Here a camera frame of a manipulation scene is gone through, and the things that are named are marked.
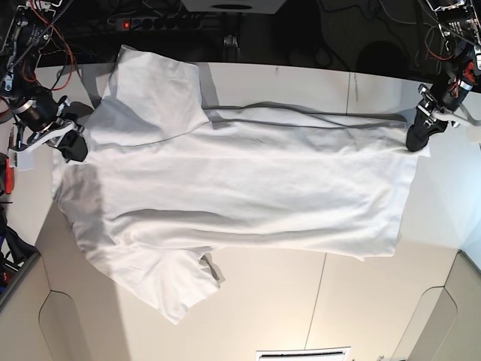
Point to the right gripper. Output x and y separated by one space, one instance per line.
42 120

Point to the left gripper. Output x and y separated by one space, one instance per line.
433 113

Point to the white t-shirt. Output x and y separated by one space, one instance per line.
166 181

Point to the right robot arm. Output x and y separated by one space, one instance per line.
27 28

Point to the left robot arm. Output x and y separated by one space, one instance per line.
459 25

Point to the white power strip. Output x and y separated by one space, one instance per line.
157 23

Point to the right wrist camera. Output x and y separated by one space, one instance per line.
21 158

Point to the orange handled screwdriver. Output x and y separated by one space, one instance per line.
7 176

